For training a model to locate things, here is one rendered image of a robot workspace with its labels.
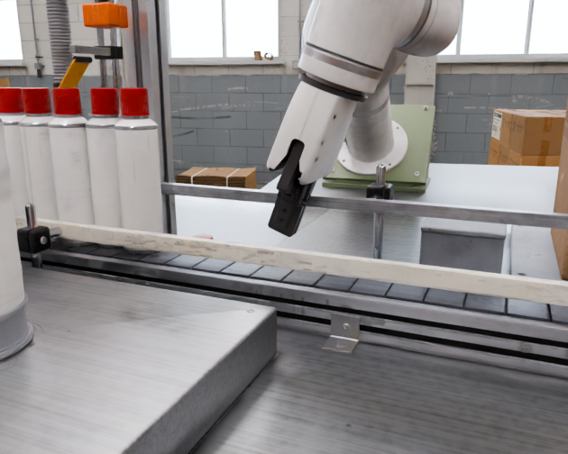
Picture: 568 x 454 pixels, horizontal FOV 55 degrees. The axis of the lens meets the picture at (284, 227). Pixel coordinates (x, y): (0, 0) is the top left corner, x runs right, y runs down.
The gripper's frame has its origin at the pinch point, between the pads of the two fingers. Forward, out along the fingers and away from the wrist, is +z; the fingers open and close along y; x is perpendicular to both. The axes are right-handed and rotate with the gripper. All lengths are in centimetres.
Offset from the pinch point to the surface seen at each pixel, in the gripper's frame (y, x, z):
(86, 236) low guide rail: 4.4, -22.8, 12.6
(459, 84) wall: -550, -34, -4
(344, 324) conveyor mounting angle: 5.9, 11.6, 5.9
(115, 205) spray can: 1.1, -21.7, 8.5
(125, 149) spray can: 2.7, -21.0, 0.3
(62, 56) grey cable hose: -9.0, -43.5, -4.0
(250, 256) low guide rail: 4.4, -1.1, 4.6
